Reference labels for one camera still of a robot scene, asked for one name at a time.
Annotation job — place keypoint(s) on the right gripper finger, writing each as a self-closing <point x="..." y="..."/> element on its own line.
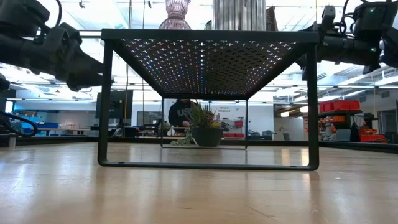
<point x="315" y="27"/>
<point x="304" y="63"/>

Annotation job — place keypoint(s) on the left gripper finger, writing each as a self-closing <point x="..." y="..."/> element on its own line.
<point x="88" y="68"/>
<point x="82" y="84"/>

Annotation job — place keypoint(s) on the pink ribbed glass candle holder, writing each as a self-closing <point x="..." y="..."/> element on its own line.
<point x="175" y="18"/>

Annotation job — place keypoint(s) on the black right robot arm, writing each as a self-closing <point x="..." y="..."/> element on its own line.
<point x="374" y="18"/>

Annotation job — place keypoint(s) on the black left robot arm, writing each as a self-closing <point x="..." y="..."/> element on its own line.
<point x="18" y="18"/>

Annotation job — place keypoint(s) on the black monitor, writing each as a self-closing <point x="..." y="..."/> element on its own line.
<point x="121" y="104"/>

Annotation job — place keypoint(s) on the red storage bins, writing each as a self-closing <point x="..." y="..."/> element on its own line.
<point x="340" y="105"/>

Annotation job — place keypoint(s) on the orange storage bins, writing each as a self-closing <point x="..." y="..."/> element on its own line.
<point x="339" y="119"/>

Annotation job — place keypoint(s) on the small red bin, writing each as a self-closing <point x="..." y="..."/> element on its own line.
<point x="238" y="124"/>

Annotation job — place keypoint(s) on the small green background plant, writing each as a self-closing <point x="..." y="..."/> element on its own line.
<point x="164" y="128"/>

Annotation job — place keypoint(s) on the red floor box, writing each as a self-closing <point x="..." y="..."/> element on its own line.
<point x="373" y="138"/>

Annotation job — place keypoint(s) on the person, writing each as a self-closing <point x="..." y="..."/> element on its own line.
<point x="178" y="113"/>

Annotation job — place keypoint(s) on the black perforated metal riser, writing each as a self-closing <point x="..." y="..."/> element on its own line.
<point x="205" y="34"/>

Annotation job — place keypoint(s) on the succulent plant in black pot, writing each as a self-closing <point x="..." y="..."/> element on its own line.
<point x="206" y="137"/>

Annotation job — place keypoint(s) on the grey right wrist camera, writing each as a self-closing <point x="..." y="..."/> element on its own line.
<point x="328" y="17"/>

